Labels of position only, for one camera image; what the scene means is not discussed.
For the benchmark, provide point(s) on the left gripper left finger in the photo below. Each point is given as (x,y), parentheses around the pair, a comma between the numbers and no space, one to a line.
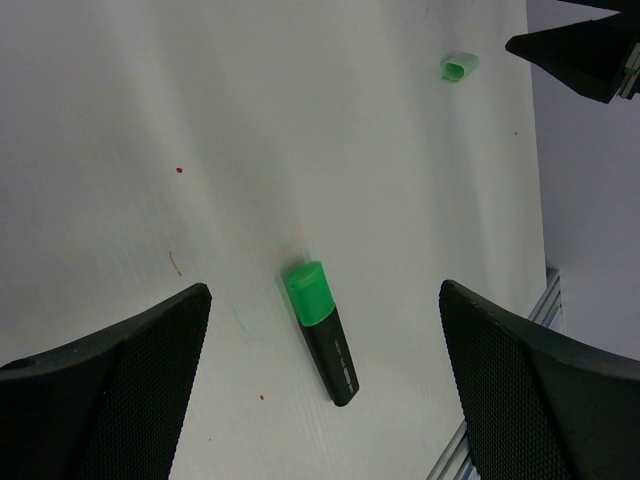
(110,405)

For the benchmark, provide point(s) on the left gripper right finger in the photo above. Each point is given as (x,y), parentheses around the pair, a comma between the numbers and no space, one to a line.
(594,396)

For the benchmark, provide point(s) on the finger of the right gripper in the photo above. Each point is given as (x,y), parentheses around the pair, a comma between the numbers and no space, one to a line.
(589,57)

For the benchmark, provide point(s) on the light green pen cap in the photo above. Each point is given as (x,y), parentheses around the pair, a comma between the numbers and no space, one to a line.
(458,66)

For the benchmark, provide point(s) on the dark green marker pen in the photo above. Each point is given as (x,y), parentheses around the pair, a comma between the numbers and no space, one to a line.
(330,352)

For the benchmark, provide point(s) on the bright green pen cap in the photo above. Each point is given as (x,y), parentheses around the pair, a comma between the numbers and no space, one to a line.
(309,293)

